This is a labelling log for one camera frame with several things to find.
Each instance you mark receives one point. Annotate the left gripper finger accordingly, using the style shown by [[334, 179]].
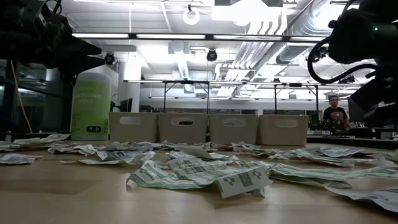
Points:
[[87, 48], [84, 63]]

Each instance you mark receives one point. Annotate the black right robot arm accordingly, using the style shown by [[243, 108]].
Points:
[[357, 31]]

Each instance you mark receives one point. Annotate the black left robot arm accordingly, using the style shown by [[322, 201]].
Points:
[[12, 31]]

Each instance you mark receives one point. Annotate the black ceiling spotlight cluster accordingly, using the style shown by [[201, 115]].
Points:
[[346, 80], [320, 53]]

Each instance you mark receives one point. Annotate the black computer monitor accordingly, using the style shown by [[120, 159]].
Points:
[[354, 116]]

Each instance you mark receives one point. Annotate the green wipes canister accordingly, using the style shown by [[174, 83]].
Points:
[[90, 105]]

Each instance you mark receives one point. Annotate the black overhead light bar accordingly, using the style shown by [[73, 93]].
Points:
[[132, 35]]

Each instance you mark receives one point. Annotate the person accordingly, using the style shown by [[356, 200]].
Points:
[[336, 116]]

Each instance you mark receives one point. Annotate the dark background desk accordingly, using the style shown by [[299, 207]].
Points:
[[342, 132]]

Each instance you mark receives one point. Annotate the small dark monitor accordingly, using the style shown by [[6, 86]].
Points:
[[126, 105]]

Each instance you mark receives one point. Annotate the grey plastic bin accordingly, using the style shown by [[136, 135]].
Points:
[[133, 130], [183, 133], [233, 135], [283, 135]]

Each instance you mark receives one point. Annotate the white printed packet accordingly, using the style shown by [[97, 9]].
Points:
[[7, 146], [40, 139], [373, 197]]

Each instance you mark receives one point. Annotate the white packet red label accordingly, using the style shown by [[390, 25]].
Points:
[[68, 161]]

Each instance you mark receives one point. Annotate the round ceiling lamp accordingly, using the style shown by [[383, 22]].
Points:
[[191, 17]]

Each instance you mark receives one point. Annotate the black ceiling-hung camera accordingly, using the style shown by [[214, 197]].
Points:
[[212, 55], [109, 58]]

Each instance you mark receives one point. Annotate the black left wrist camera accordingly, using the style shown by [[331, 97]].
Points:
[[34, 14]]

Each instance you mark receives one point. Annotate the silver ventilation duct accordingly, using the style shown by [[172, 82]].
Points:
[[273, 37]]

